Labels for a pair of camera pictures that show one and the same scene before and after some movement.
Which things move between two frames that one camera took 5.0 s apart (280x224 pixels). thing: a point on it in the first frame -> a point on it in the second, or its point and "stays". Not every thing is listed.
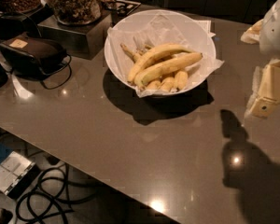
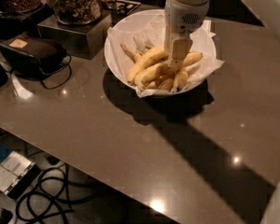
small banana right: [181, 79] stays
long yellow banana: [166, 66] stays
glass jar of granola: [76, 5] stays
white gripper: [276, 32] -> [181, 19]
